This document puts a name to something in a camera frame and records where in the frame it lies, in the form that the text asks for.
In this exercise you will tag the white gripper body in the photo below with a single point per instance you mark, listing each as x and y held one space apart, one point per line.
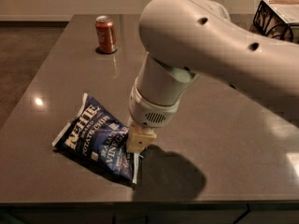
149 112

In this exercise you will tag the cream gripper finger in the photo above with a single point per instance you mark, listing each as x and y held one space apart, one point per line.
139 138

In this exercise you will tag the blue Kettle chip bag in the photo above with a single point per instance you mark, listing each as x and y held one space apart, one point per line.
96 135

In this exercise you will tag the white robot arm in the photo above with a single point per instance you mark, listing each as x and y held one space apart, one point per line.
187 38

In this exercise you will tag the red soda can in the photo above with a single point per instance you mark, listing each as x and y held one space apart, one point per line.
106 34

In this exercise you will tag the white paper sheet on basket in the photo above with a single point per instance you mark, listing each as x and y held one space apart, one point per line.
287 10

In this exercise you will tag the black wire basket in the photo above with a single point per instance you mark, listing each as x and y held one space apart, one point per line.
269 24

